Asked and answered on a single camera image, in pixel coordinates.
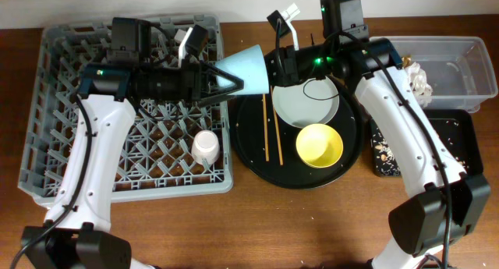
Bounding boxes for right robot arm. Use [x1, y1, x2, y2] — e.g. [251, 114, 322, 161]
[265, 0, 490, 268]

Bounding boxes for yellow bowl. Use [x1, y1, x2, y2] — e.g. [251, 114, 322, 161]
[296, 123, 344, 168]

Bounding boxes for grey dishwasher rack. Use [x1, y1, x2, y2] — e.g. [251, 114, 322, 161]
[18, 21, 233, 207]

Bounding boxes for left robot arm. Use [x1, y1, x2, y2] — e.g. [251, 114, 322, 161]
[18, 17, 244, 268]

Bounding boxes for grey plate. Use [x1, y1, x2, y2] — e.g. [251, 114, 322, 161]
[272, 78, 340, 129]

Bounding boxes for food scraps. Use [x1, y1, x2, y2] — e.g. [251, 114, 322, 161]
[369, 119, 471, 177]

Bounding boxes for clear plastic bin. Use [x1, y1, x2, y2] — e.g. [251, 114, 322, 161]
[388, 36, 498, 112]

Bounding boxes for gold spoon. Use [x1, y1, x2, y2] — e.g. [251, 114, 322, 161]
[402, 55, 412, 68]

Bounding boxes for white tissue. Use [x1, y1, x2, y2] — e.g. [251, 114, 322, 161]
[405, 62, 434, 108]

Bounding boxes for black rectangular tray bin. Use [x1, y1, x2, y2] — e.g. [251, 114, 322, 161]
[369, 109, 483, 178]

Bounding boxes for light blue cup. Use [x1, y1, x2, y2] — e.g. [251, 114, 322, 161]
[214, 44, 269, 96]

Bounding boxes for pink cup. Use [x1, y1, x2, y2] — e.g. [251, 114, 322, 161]
[191, 130, 220, 165]

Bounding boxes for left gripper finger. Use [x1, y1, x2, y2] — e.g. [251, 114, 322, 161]
[198, 77, 244, 107]
[200, 62, 244, 86]

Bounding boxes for wooden chopstick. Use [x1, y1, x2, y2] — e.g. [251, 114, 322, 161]
[271, 94, 284, 166]
[262, 94, 270, 162]

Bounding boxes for round black tray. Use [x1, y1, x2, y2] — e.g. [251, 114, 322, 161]
[229, 77, 364, 189]

